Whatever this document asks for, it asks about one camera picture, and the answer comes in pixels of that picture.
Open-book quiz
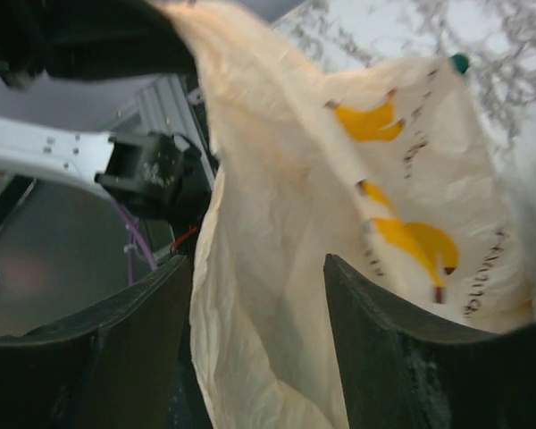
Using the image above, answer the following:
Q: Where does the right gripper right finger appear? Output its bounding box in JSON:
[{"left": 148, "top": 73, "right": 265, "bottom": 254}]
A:
[{"left": 323, "top": 255, "right": 536, "bottom": 429}]

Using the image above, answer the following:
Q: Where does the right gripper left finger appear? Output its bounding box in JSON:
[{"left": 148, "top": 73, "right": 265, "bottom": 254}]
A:
[{"left": 0, "top": 257, "right": 191, "bottom": 428}]

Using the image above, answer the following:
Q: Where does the translucent orange plastic bag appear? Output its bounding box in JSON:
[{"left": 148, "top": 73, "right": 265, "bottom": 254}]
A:
[{"left": 163, "top": 1, "right": 536, "bottom": 428}]

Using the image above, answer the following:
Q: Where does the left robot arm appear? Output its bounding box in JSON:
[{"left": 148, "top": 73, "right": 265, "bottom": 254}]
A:
[{"left": 0, "top": 1, "right": 212, "bottom": 227}]

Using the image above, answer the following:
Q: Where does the green handled screwdriver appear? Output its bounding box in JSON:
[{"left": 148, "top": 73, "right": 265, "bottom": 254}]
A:
[{"left": 449, "top": 53, "right": 470, "bottom": 75}]

